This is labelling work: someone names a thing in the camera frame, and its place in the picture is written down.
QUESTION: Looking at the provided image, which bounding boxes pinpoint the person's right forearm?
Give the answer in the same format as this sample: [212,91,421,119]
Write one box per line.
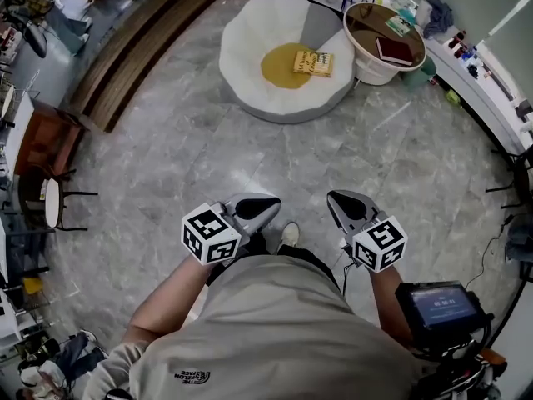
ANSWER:
[368,264,417,341]

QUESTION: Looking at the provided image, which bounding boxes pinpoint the black monitor screen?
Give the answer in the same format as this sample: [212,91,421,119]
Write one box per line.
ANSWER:
[395,280,488,345]

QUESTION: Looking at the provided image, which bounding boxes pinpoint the white low wall shelf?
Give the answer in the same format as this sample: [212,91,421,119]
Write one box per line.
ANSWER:
[243,0,533,158]

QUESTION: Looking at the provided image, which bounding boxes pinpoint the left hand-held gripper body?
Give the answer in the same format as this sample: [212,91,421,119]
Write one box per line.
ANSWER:
[181,200,251,266]

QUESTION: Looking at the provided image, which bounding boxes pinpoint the orange pouch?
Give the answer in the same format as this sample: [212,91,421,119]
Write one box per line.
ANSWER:
[482,347,508,367]

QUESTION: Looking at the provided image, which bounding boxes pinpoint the long wooden plank platform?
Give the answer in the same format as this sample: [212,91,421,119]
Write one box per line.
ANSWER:
[68,0,226,133]

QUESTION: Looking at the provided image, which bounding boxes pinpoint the brown wooden cabinet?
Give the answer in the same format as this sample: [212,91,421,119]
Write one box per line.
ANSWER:
[14,100,87,178]

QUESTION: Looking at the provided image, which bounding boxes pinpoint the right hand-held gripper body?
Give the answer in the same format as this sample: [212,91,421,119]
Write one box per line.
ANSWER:
[341,208,408,273]

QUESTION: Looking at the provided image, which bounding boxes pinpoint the person's left forearm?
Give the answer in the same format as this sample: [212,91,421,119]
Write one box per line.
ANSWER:
[124,256,217,345]

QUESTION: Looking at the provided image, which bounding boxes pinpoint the person's beige shirt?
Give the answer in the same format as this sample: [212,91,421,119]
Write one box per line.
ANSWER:
[82,254,421,400]

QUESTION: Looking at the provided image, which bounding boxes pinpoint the black office chair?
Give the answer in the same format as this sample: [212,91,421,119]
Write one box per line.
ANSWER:
[7,10,49,60]

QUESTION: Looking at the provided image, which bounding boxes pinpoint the dark red notebook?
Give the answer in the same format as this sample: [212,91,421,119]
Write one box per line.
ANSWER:
[376,36,416,67]

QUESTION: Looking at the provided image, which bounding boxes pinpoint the blue grey cloth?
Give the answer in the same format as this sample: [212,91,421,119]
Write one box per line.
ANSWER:
[422,0,455,39]

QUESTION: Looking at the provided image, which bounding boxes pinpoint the white flower-shaped seat cushion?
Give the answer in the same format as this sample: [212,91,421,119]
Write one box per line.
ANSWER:
[218,0,356,124]

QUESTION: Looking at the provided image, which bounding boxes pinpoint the green and white booklet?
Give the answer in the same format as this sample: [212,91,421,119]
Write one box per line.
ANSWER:
[385,14,413,37]

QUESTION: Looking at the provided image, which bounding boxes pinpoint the black floor cable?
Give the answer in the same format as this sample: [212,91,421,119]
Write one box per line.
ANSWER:
[465,218,516,291]

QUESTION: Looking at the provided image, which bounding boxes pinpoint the person's black trousers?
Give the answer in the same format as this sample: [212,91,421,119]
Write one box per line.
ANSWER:
[206,231,342,299]

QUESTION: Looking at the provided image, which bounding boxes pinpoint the yellow book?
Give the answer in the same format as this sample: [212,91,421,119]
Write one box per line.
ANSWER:
[292,50,334,78]

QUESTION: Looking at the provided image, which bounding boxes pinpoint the green bin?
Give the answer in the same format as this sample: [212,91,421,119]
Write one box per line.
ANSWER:
[401,56,437,93]

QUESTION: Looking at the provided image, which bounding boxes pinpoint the black metal chair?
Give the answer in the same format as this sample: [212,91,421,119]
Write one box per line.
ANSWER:
[485,143,533,220]

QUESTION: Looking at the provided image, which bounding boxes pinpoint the round wooden side table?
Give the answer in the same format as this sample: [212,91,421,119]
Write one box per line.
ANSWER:
[343,2,428,86]

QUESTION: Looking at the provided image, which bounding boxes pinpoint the round white black-legged stool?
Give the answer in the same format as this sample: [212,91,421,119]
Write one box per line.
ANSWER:
[18,167,99,233]

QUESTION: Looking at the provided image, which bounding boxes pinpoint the person's right white shoe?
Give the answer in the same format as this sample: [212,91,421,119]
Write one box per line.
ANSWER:
[281,222,301,248]

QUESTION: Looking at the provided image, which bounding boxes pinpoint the black monitor mount rig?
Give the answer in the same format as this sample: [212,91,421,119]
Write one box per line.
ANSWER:
[411,312,509,400]

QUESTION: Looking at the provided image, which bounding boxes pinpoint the grey blue bag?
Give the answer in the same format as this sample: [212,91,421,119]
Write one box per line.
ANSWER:
[506,212,533,266]

